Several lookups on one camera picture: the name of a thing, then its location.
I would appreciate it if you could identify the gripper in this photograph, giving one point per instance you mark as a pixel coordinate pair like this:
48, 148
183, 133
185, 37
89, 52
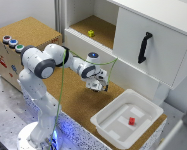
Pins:
97, 83

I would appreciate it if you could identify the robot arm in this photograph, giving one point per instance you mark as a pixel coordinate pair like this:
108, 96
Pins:
38, 65

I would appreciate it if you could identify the yellow block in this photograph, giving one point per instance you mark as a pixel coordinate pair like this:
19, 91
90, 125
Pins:
91, 33

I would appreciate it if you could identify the pink block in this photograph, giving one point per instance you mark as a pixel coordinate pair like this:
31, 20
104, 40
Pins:
131, 120

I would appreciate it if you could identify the white plastic box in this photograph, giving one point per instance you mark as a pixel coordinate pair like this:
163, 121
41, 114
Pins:
126, 118

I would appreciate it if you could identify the white cabinet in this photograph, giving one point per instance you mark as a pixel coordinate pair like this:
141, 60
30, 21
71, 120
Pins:
126, 40

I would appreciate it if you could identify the white sliding door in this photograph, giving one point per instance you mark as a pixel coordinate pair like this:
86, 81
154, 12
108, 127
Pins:
159, 53

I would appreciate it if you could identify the green button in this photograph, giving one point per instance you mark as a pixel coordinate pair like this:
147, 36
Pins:
19, 47

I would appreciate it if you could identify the wooden drawer box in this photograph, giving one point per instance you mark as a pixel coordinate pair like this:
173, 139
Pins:
23, 36

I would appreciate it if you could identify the blue button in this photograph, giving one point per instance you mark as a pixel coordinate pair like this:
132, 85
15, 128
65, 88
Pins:
13, 42

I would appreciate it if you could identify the red button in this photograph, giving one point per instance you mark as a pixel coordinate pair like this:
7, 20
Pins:
7, 38

